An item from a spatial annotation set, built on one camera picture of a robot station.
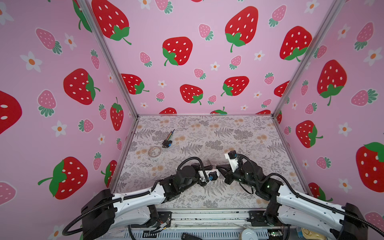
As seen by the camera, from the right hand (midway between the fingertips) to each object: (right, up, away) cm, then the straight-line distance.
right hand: (216, 167), depth 73 cm
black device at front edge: (-15, -32, -3) cm, 36 cm away
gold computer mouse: (+42, -29, -7) cm, 51 cm away
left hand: (-3, +1, +1) cm, 3 cm away
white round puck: (+14, -29, -7) cm, 33 cm away
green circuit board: (+29, -32, -2) cm, 43 cm away
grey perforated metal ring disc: (-39, +3, +28) cm, 48 cm away
